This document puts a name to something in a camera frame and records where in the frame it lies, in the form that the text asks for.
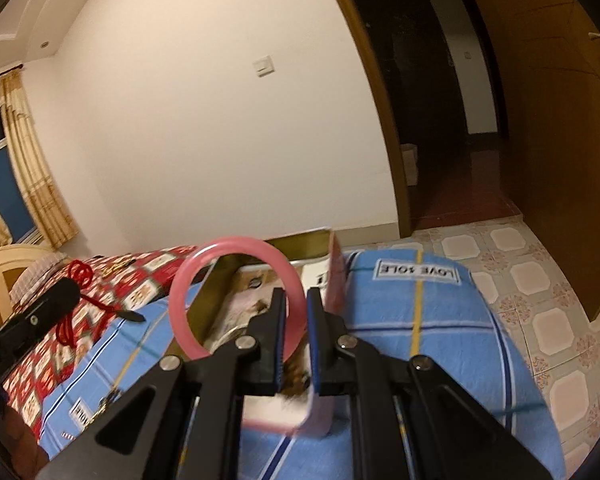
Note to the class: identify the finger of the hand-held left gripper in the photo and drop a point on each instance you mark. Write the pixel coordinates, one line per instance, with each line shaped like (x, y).
(35, 315)

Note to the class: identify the beige wooden headboard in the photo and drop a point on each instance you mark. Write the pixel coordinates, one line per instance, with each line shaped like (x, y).
(0, 270)

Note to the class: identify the window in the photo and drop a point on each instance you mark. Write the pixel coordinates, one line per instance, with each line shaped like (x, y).
(0, 180)

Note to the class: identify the white light switch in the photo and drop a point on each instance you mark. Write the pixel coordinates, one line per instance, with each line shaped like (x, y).
(263, 65)

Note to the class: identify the printed paper card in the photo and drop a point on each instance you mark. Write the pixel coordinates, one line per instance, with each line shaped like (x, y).
(312, 272)

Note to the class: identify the metal tin box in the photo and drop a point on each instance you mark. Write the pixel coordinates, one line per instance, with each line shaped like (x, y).
(300, 244)

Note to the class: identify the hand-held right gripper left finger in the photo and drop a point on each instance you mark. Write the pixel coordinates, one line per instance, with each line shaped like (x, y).
(280, 330)

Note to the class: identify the brown wooden door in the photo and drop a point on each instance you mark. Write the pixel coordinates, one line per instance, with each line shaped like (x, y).
(555, 135)

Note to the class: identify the lace-edged pillow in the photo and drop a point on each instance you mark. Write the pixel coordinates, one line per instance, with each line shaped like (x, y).
(40, 265)

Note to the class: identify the blue plaid blanket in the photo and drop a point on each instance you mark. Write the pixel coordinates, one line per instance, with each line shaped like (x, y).
(430, 320)

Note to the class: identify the wooden door frame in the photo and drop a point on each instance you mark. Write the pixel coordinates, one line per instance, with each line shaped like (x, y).
(380, 85)

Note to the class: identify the recessed ceiling light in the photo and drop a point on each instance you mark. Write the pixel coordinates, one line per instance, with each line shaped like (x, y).
(43, 45)

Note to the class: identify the pink bangle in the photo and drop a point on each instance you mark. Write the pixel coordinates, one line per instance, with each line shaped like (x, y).
(176, 305)

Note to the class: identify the red patterned quilt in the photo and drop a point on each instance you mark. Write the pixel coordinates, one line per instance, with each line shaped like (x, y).
(145, 275)

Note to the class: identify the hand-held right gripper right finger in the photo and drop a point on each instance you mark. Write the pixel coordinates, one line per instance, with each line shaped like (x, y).
(314, 340)

